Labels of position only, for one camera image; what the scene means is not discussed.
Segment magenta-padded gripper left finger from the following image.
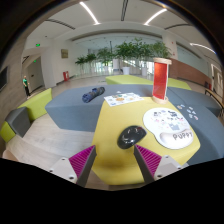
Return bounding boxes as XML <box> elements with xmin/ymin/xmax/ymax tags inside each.
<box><xmin>49</xmin><ymin>144</ymin><xmax>98</xmax><ymax>188</ymax></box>

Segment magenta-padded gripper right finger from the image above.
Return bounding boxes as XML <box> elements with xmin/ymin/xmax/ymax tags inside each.
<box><xmin>133</xmin><ymin>143</ymin><xmax>184</xmax><ymax>184</ymax></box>

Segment black computer mouse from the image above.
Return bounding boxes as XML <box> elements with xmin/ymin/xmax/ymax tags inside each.
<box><xmin>117</xmin><ymin>125</ymin><xmax>148</xmax><ymax>150</ymax></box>

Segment white printed round mouse pad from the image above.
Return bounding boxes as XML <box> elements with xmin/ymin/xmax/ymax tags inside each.
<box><xmin>142</xmin><ymin>106</ymin><xmax>195</xmax><ymax>150</ymax></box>

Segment long grey upholstered bench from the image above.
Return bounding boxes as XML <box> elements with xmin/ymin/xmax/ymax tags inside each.
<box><xmin>44</xmin><ymin>83</ymin><xmax>168</xmax><ymax>133</ymax></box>

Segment scattered small stickers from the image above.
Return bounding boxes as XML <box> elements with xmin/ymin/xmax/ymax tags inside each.
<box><xmin>176</xmin><ymin>103</ymin><xmax>200</xmax><ymax>122</ymax></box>

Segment white sticker sheet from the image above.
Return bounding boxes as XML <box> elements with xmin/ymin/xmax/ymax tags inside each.
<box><xmin>103</xmin><ymin>92</ymin><xmax>145</xmax><ymax>107</ymax></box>

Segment folded dark blue umbrella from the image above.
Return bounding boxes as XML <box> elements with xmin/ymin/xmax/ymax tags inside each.
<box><xmin>81</xmin><ymin>86</ymin><xmax>106</xmax><ymax>104</ymax></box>

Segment beige rounded chair back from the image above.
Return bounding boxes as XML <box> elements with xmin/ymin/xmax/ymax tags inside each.
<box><xmin>1</xmin><ymin>149</ymin><xmax>20</xmax><ymax>163</ymax></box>

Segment lime green bench with backrest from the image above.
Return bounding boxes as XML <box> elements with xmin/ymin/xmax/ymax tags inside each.
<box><xmin>0</xmin><ymin>87</ymin><xmax>54</xmax><ymax>144</ymax></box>

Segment grey upholstered cube seat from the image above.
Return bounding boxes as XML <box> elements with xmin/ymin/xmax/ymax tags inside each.
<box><xmin>4</xmin><ymin>106</ymin><xmax>32</xmax><ymax>138</ymax></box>

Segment red cylinder with wooden ends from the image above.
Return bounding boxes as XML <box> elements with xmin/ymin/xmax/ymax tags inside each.
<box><xmin>151</xmin><ymin>57</ymin><xmax>173</xmax><ymax>105</ymax></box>

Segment lime green upholstered bench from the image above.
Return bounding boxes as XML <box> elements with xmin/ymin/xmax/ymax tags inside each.
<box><xmin>105</xmin><ymin>74</ymin><xmax>155</xmax><ymax>86</ymax></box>
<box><xmin>167</xmin><ymin>77</ymin><xmax>193</xmax><ymax>91</ymax></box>

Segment person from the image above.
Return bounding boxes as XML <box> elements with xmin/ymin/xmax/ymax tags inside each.
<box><xmin>22</xmin><ymin>75</ymin><xmax>32</xmax><ymax>98</ymax></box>

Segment row of potted green plants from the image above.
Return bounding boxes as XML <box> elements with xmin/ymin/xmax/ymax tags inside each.
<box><xmin>74</xmin><ymin>38</ymin><xmax>173</xmax><ymax>76</ymax></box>

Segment ceiling strip lights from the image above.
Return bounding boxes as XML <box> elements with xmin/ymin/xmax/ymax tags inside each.
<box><xmin>79</xmin><ymin>1</ymin><xmax>217</xmax><ymax>54</ymax></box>

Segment black wall screen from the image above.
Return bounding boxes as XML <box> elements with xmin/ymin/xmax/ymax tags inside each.
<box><xmin>0</xmin><ymin>65</ymin><xmax>9</xmax><ymax>92</ymax></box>

